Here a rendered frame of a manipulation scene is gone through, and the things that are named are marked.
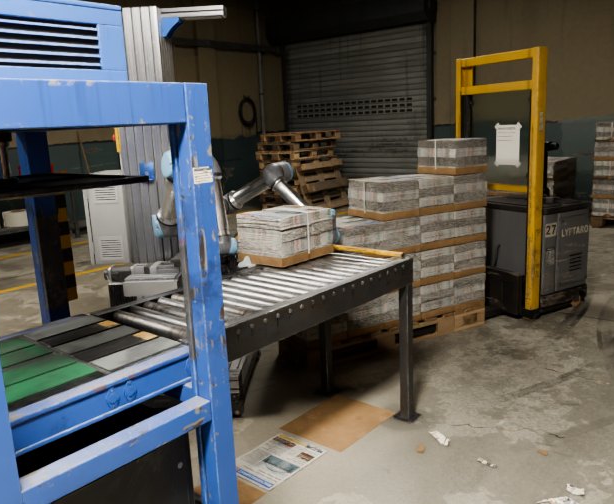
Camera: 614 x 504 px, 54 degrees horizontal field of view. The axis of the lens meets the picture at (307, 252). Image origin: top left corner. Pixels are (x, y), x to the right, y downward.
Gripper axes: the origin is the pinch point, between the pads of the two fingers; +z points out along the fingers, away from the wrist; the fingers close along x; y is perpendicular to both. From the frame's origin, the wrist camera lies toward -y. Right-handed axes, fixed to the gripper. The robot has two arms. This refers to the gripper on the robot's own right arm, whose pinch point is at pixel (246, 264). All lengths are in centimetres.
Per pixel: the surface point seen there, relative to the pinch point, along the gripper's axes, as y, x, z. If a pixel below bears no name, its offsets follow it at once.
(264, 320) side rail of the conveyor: -2, -63, -53
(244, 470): -79, -30, -38
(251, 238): 12.9, -3.7, 0.5
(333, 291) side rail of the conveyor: -1, -62, -14
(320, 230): 13.9, -23.5, 27.5
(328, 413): -79, -26, 24
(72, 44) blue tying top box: 85, -64, -113
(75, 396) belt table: 0, -67, -126
